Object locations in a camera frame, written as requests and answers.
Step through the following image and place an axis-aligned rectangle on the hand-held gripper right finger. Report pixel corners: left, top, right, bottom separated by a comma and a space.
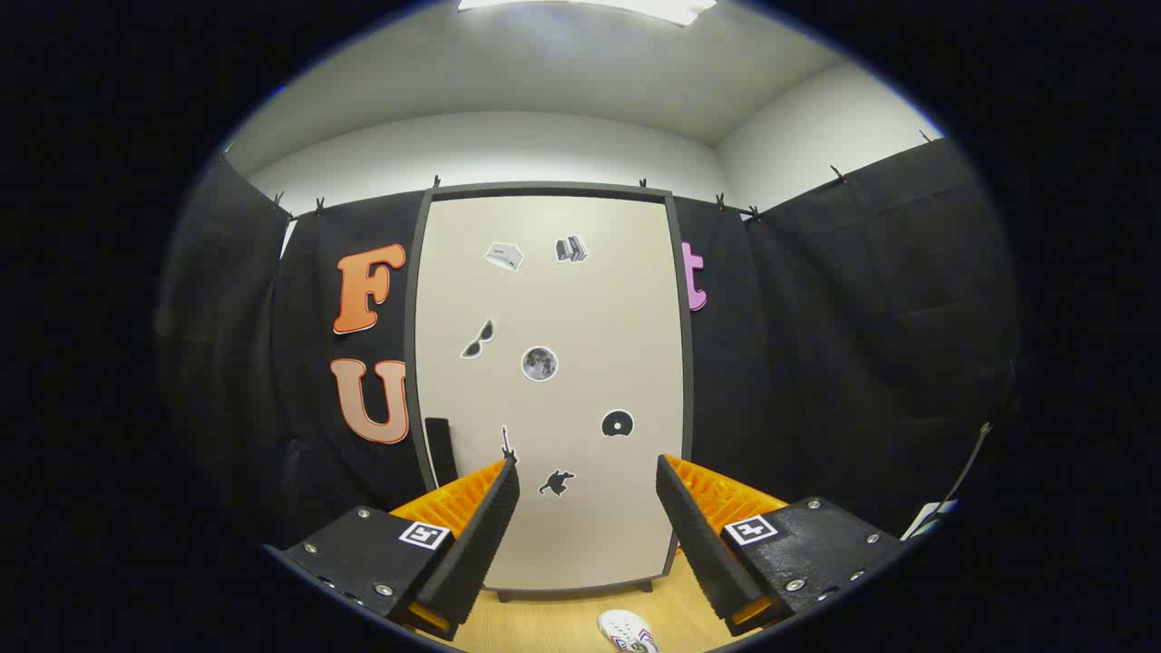
655, 454, 909, 639

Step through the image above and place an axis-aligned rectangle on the black backdrop cloth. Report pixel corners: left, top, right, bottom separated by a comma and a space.
159, 136, 1021, 581

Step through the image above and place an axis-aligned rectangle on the black door handle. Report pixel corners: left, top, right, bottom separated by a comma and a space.
424, 417, 459, 488

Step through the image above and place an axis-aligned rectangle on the white paper tag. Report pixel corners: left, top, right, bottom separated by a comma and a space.
902, 499, 958, 541

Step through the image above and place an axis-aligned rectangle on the grey shoe cabinet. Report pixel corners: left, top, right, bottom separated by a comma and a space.
405, 181, 696, 601

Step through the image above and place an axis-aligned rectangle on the beige shoe cabinet door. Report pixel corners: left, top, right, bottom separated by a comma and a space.
415, 195, 687, 590

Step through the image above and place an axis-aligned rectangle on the white striped shoe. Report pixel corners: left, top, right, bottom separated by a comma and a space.
599, 609, 661, 653

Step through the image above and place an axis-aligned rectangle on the ceiling light panel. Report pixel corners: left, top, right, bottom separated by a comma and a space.
458, 0, 717, 26

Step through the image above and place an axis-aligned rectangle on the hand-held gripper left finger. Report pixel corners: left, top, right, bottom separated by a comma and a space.
265, 458, 522, 641

